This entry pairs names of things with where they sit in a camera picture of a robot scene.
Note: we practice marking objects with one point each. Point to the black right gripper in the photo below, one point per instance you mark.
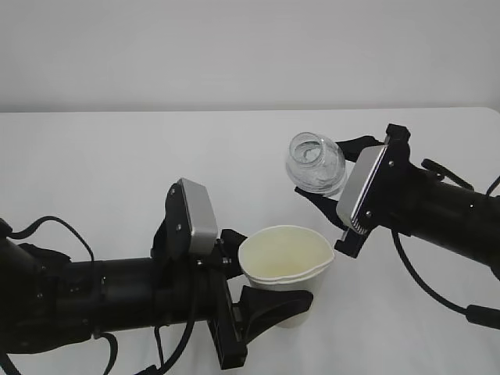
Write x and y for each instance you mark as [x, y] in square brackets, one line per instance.
[383, 192]

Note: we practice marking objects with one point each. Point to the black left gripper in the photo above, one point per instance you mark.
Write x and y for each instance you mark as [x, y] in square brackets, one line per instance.
[260, 309]

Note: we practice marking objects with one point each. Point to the clear water bottle green label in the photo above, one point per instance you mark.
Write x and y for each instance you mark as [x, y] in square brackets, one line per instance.
[316, 164]

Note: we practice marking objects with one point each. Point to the white paper cup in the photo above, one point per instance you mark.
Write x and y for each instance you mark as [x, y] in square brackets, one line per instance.
[286, 258]

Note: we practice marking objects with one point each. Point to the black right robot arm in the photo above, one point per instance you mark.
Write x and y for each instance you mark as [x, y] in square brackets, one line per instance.
[429, 202]

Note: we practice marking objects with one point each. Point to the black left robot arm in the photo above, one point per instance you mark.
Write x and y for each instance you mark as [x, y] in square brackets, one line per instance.
[49, 301]

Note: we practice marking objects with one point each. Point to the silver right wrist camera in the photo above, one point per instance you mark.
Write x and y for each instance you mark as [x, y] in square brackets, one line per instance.
[357, 186]

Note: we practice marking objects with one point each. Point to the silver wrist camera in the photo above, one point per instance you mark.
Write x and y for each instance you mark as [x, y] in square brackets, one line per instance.
[357, 186]
[189, 227]

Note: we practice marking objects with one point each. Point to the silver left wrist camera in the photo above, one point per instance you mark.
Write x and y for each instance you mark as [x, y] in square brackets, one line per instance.
[189, 227]

